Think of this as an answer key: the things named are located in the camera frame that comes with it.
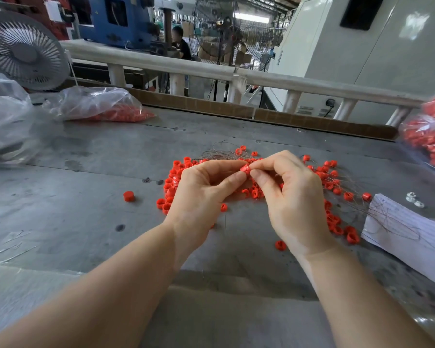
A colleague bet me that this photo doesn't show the crumpled clear plastic bag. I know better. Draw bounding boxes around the crumpled clear plastic bag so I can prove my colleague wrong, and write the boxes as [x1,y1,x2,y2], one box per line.
[0,67,46,167]

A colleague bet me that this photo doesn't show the person's right hand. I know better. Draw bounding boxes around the person's right hand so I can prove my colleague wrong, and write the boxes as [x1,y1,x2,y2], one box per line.
[246,150,338,260]

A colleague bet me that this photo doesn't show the large grey machine cabinet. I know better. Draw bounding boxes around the large grey machine cabinet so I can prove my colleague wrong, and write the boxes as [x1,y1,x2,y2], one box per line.
[266,0,435,125]

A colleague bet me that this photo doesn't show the black pedestal fan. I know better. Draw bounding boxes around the black pedestal fan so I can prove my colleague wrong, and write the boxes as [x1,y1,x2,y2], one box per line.
[219,19,245,102]

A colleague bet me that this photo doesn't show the white paper sheet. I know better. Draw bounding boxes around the white paper sheet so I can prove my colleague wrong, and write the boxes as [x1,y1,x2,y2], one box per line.
[362,193,435,290]

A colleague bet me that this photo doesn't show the person's left hand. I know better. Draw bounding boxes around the person's left hand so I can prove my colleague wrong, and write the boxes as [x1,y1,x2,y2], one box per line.
[161,159,249,267]

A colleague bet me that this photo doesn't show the clear bag with red pieces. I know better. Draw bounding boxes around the clear bag with red pieces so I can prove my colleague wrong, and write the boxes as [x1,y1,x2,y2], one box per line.
[43,86,155,123]

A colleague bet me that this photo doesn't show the white metal railing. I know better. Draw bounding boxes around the white metal railing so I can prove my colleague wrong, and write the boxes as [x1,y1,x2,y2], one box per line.
[60,40,427,128]

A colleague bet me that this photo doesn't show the red industrial machine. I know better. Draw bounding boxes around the red industrial machine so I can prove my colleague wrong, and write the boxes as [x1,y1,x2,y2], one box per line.
[0,0,71,41]

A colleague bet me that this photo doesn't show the bundle of thin metal wires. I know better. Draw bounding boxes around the bundle of thin metal wires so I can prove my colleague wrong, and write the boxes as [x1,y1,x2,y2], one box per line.
[202,148,302,247]

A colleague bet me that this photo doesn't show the large clear bag red pieces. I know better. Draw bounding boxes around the large clear bag red pieces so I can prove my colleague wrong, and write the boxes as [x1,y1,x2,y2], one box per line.
[399,83,435,173]

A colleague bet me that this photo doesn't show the blue industrial machine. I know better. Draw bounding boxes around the blue industrial machine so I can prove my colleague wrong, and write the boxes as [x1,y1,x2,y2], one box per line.
[81,0,159,50]

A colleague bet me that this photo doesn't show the brown wooden board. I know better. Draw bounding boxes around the brown wooden board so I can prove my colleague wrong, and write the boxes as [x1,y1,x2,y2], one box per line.
[62,78,398,141]

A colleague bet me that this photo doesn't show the person's left forearm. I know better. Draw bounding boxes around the person's left forearm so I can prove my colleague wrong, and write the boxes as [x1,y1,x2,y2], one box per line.
[0,222,188,348]

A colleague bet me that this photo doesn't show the person's right forearm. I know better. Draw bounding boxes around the person's right forearm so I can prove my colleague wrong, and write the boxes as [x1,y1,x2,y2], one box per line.
[299,244,435,348]

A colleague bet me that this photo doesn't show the pile of red plastic rings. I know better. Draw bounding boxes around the pile of red plastic rings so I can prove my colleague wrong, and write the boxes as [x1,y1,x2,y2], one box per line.
[156,145,374,251]

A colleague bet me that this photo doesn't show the white desk fan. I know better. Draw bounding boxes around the white desk fan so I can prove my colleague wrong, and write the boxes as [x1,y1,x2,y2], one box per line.
[0,11,71,91]

